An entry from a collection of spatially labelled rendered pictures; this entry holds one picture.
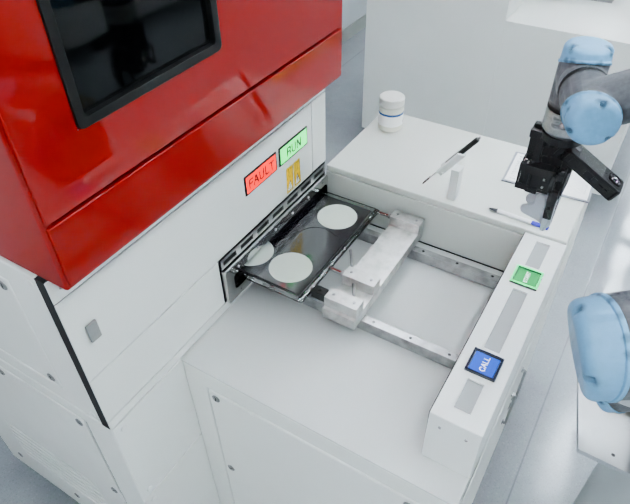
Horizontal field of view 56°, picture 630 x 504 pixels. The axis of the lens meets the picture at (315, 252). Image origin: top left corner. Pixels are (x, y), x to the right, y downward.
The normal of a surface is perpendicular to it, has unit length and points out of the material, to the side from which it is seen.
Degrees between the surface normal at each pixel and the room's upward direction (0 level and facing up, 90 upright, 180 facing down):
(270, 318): 0
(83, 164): 90
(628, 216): 0
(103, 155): 90
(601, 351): 52
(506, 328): 0
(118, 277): 90
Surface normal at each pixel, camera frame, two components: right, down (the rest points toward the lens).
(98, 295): 0.85, 0.34
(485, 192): -0.02, -0.74
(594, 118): -0.21, 0.66
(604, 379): -0.36, 0.40
